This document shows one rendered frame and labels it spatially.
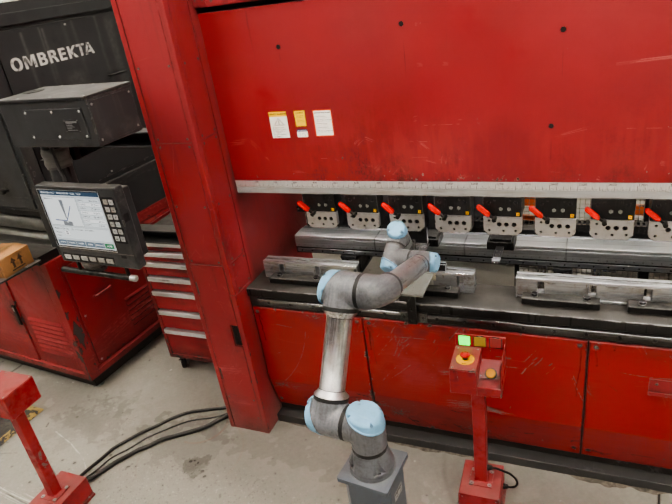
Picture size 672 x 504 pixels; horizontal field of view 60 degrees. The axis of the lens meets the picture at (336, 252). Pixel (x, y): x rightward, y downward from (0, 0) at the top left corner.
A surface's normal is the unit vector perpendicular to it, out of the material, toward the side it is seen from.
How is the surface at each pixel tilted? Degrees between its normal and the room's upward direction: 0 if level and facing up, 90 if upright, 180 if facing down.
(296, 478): 0
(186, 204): 90
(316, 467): 0
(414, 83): 90
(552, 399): 90
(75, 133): 90
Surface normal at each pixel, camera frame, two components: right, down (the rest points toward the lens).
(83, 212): -0.42, 0.46
